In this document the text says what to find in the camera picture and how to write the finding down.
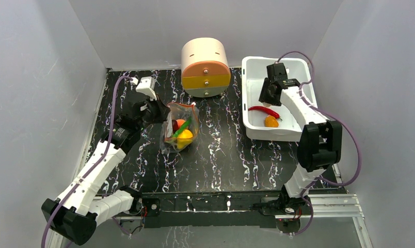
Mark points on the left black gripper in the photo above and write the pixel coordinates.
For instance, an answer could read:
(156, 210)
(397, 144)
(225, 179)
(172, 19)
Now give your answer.
(162, 109)

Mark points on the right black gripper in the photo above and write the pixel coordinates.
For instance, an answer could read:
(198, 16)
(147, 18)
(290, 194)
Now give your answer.
(271, 90)

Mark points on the red chili pepper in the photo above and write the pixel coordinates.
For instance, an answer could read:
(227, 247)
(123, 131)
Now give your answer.
(265, 110)

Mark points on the orange peach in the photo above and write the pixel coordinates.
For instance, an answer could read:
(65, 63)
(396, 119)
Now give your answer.
(180, 122)

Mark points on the green chili pepper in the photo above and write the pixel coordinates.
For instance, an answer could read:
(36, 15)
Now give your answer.
(182, 128)

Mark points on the clear zip bag orange zipper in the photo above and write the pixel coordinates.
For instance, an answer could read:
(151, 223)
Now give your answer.
(178, 111)

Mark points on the yellow lemon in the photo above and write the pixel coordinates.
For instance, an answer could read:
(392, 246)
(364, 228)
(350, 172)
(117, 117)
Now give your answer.
(184, 139)

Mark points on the small dark red fruit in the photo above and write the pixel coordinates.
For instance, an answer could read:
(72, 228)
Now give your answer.
(175, 125)

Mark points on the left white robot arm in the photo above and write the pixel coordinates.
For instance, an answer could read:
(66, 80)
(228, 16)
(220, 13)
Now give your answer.
(74, 214)

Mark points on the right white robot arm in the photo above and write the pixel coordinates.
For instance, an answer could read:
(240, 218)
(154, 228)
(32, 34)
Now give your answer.
(319, 145)

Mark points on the small orange pepper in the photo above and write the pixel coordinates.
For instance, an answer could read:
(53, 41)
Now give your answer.
(271, 122)

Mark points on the white plastic bin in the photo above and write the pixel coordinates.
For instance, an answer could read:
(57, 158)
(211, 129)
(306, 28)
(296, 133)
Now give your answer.
(253, 74)

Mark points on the round three-drawer cabinet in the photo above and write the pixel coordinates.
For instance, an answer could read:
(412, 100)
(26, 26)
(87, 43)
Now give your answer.
(205, 69)

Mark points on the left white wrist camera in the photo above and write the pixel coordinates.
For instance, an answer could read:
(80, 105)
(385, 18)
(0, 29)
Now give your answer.
(145, 86)

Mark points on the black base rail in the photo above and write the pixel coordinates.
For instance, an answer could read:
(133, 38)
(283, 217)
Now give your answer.
(244, 208)

